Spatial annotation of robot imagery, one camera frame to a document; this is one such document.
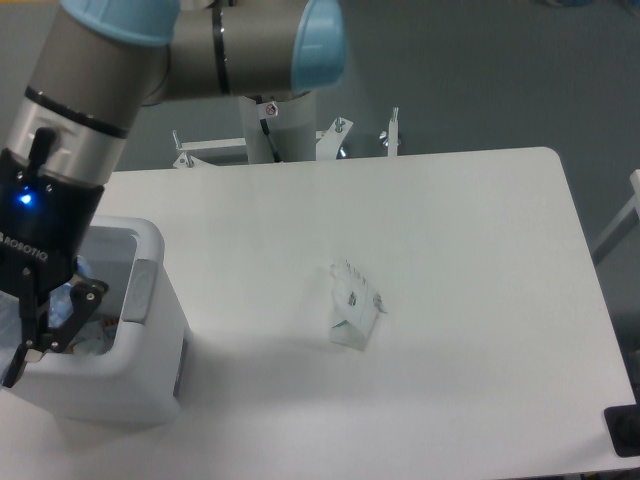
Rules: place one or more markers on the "clear plastic water bottle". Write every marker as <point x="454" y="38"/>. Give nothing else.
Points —
<point x="60" y="311"/>

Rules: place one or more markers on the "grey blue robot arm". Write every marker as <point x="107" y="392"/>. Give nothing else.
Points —
<point x="101" y="62"/>

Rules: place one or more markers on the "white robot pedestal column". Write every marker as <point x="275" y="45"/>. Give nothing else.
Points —
<point x="279" y="127"/>

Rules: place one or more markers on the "white paper carton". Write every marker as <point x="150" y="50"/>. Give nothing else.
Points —
<point x="357" y="304"/>

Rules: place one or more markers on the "white frame at right edge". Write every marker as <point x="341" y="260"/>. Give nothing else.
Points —
<point x="620" y="226"/>

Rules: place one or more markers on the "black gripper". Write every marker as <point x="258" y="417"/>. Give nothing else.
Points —
<point x="43" y="223"/>

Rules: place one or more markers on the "black clamp on table edge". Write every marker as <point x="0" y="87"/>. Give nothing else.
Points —
<point x="623" y="426"/>

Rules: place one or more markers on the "white pedestal base brackets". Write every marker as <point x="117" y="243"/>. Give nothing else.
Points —
<point x="192" y="154"/>

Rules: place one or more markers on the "white plastic trash can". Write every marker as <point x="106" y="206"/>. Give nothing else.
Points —
<point x="138" y="378"/>

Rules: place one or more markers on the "trash inside trash can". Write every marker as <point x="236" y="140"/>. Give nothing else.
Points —
<point x="95" y="337"/>

